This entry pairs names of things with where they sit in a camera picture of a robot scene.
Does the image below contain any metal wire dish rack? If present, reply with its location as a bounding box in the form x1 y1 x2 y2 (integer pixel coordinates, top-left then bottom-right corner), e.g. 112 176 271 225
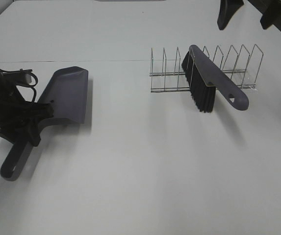
149 44 264 93

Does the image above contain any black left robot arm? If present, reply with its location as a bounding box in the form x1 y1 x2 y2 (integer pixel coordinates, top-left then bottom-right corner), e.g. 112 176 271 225
0 69 53 146

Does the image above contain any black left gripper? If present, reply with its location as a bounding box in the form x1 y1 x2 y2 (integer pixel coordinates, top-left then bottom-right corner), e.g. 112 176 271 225
0 70 44 147

